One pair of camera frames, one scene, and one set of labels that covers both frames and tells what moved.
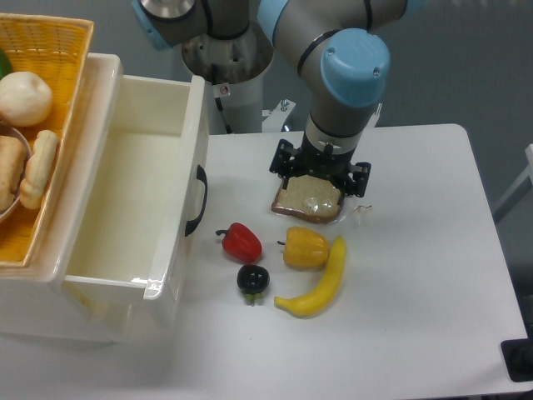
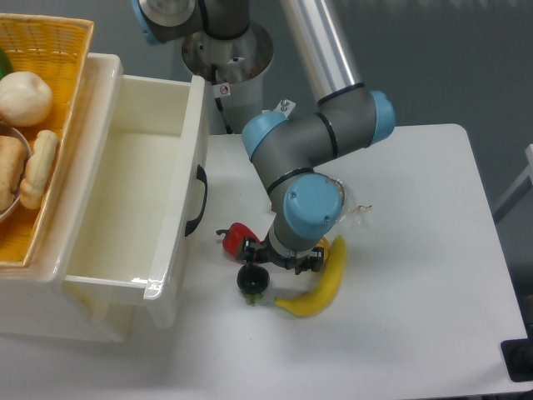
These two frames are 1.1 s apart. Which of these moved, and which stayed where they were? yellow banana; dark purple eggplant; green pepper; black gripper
Moved: black gripper
Stayed: yellow banana; dark purple eggplant; green pepper
